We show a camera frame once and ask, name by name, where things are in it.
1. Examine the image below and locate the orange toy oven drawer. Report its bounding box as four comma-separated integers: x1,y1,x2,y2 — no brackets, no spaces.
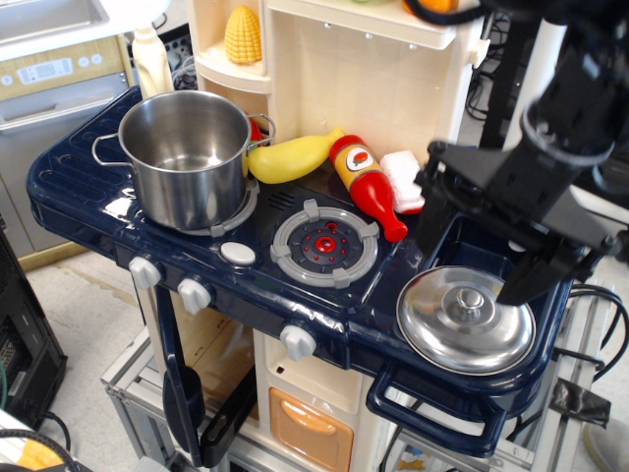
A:
269,388,354,471

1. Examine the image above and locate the orange toy fruit on shelf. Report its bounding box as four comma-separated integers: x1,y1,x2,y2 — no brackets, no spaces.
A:
402,0,458,15

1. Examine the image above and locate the cream toy bottle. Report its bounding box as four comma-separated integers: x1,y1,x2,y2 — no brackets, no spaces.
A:
132,25,174,99

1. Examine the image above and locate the white oval stove button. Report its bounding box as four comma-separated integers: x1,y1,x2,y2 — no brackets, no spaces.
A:
220,241,257,266

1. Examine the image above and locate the grey toy stove burner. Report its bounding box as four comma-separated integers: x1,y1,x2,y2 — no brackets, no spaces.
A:
270,199,379,289

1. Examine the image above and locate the grey left stove knob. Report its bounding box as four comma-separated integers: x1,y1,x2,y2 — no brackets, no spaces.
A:
129,257,161,290

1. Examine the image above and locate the black computer case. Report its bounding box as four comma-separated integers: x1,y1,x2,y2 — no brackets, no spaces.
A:
1,235,67,430

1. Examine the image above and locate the stainless steel pot lid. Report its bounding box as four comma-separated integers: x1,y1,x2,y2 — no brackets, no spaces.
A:
396,265,537,376

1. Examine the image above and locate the red toy ketchup bottle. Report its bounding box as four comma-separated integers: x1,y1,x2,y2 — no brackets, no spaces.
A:
329,135,408,243

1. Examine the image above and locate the yellow object bottom left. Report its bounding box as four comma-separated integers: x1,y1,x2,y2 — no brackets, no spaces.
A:
17,439,64,471

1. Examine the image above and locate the grey right stove knob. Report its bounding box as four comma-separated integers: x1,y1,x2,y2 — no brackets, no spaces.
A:
280,325,316,362

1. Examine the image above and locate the grey stove knob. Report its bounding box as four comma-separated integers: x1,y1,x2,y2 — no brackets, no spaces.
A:
129,257,161,290
177,278,211,315
280,325,316,362

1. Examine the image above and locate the red toy behind pot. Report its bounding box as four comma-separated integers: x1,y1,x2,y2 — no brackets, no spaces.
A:
249,118,263,148

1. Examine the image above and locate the white and red toy sponge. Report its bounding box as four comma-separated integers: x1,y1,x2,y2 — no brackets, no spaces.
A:
379,150,426,214

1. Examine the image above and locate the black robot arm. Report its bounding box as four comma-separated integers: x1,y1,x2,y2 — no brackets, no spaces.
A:
410,1,628,305

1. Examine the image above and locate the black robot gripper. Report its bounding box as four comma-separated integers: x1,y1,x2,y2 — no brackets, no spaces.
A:
416,138,622,306

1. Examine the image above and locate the grey middle stove knob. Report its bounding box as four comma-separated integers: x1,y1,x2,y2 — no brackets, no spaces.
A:
177,278,211,315

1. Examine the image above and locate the yellow toy corn cob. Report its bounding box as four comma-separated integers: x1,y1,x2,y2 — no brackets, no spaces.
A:
224,5,262,65

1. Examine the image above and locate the navy toy kitchen counter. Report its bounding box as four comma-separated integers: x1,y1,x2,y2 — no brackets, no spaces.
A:
27,89,569,457

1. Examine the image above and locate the cream toy kitchen cabinet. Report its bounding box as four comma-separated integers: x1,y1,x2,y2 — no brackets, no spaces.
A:
187,1,488,161

